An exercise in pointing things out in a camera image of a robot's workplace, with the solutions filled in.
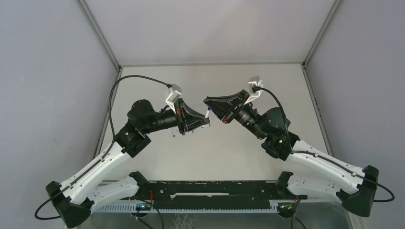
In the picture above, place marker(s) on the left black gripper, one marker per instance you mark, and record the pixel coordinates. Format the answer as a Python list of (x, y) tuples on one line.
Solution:
[(190, 113)]

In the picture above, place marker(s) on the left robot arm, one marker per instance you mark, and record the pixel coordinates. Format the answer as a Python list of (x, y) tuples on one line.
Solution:
[(76, 198)]

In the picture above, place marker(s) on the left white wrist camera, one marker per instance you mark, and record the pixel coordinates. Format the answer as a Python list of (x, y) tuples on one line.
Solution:
[(174, 93)]

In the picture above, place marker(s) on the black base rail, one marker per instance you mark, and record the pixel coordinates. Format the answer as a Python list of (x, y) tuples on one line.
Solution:
[(214, 195)]

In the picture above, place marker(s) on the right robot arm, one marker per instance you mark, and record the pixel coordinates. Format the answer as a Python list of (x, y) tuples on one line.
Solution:
[(351, 186)]

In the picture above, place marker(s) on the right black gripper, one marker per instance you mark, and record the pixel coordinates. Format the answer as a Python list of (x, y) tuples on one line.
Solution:
[(224, 107)]

